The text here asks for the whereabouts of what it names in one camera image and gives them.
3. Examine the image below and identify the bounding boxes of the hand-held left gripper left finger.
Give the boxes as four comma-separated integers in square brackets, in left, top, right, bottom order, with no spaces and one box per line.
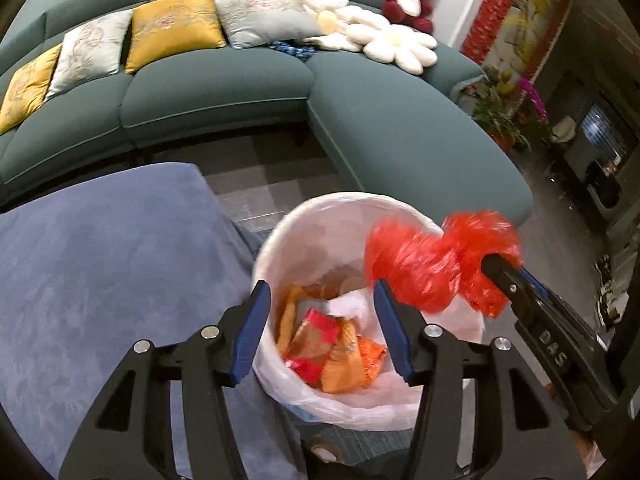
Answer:
[59,280,272,480]

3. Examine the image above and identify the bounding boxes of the red plastic bag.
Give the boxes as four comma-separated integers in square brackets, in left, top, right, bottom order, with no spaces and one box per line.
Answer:
[364,211,523,320]

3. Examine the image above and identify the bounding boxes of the white lined trash bin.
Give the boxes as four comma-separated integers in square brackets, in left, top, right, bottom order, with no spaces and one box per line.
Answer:
[251,191,486,432]

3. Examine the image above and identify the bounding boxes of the pink orchid plant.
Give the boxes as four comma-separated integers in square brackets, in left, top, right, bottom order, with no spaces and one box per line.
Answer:
[517,77,553,146]

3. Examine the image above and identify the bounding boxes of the orange knit-pattern packet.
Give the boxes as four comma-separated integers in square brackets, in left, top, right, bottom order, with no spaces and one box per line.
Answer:
[320,317,366,395]

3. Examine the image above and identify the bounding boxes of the white flower cushion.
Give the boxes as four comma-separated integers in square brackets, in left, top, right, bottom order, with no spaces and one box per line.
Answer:
[292,0,391,53]
[345,22,438,76]

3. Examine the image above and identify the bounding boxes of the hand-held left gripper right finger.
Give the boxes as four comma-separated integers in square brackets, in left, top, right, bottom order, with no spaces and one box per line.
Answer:
[374,280,588,480]

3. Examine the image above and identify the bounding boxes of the red snack wrapper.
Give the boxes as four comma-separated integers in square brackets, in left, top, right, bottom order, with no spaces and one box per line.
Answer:
[284,308,341,386]

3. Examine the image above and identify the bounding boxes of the dark tv cabinet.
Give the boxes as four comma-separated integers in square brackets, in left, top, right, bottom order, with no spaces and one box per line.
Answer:
[545,75,640,241]

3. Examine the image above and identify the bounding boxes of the white paper towel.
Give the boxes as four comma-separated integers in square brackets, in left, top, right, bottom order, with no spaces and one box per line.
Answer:
[325,287,373,318]

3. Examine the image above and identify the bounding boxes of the yellow embroidered pillow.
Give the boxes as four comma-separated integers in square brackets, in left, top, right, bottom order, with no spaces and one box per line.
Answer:
[0,42,63,135]
[125,0,228,75]

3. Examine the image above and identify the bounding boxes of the blue knitted cloth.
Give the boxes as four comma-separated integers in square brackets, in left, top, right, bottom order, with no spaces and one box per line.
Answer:
[270,40,318,61]

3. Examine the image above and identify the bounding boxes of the green curved sofa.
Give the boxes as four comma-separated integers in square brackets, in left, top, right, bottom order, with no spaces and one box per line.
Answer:
[0,0,535,226]

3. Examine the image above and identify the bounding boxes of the green potted plant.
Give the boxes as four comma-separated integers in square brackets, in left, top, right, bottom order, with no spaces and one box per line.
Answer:
[470,70,531,151]

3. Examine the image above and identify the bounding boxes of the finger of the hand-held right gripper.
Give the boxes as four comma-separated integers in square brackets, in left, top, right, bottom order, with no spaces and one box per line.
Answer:
[480,254,567,327]

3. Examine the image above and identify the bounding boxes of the landscape wall painting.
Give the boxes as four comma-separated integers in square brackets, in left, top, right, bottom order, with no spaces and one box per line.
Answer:
[500,0,573,81]

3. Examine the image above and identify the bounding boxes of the grey embroidered pillow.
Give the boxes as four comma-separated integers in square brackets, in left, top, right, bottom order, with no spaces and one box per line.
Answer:
[46,10,133,100]
[216,0,323,50]

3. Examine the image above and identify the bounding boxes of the orange plastic bag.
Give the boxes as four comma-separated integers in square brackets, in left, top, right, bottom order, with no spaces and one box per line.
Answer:
[276,285,306,356]
[357,337,388,390]

